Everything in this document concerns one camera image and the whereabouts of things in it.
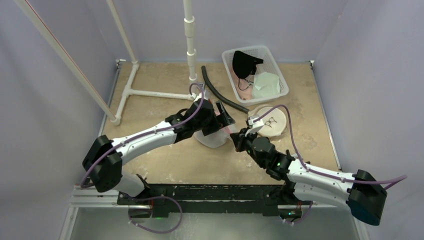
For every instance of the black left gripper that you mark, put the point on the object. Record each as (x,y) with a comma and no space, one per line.
(222,120)

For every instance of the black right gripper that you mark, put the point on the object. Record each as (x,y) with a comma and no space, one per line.
(241,141)

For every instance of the pink-rimmed mesh laundry bag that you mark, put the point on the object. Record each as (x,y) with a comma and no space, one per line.
(216,139)

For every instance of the pale green bra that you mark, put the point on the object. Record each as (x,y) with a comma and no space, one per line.
(265,85)

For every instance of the black bra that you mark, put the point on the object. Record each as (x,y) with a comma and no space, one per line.
(243,66)

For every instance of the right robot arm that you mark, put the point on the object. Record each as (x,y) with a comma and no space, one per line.
(359,192)

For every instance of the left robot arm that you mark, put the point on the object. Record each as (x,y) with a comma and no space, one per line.
(106,157)

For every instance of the pink bra in basket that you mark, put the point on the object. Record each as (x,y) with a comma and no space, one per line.
(242,86)

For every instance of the white plastic basket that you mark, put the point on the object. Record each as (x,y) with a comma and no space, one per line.
(269,65)

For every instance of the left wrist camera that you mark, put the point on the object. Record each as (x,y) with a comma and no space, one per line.
(205,96)

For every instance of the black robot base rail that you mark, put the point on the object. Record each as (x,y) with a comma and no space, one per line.
(161,199)

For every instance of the white PVC pipe frame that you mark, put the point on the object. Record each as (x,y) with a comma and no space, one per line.
(115,118)

